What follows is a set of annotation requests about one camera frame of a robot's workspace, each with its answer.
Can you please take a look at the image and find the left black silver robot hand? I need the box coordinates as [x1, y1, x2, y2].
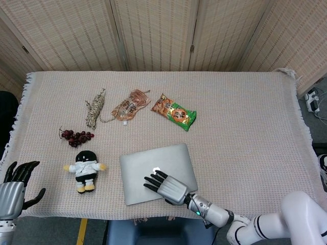
[0, 160, 47, 219]

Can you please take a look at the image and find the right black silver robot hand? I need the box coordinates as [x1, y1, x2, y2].
[143, 170, 191, 206]

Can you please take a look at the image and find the silver laptop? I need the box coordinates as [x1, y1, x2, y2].
[119, 142, 199, 207]

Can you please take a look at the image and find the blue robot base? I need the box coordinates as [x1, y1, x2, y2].
[106, 218, 216, 245]

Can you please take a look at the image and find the beige cloth-covered table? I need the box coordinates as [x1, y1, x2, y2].
[0, 67, 320, 223]

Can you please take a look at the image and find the woven folding screen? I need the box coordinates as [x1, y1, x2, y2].
[0, 0, 327, 95]

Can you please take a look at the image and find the green orange snack bag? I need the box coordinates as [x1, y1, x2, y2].
[150, 93, 197, 132]

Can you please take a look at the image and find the black-haired plush doll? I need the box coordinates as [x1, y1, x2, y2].
[63, 150, 107, 194]

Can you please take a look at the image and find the red grape bunch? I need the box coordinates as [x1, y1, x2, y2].
[59, 126, 96, 149]

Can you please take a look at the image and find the orange clear snack bag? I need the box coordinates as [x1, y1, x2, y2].
[110, 88, 151, 122]

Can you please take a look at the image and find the beige twine bundle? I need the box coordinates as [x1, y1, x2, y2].
[85, 88, 116, 131]

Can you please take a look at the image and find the black white shoe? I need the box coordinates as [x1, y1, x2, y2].
[318, 154, 327, 192]

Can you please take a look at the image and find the white power strip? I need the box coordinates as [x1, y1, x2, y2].
[303, 88, 321, 113]

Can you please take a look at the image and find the white cable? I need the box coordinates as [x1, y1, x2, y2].
[313, 87, 327, 125]

